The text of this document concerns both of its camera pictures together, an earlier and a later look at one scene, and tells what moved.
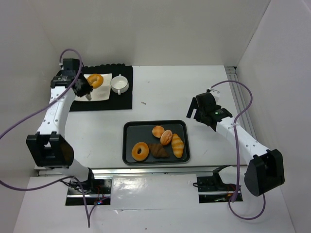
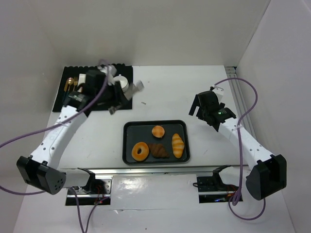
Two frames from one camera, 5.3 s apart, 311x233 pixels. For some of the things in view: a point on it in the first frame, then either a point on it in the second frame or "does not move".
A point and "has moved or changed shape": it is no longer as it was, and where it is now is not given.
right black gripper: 198,109 does not move
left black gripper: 83,87 -> 119,96
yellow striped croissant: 178,146 does not move
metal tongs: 88,96 has moved or changed shape
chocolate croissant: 158,151 does not move
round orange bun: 157,131 does not move
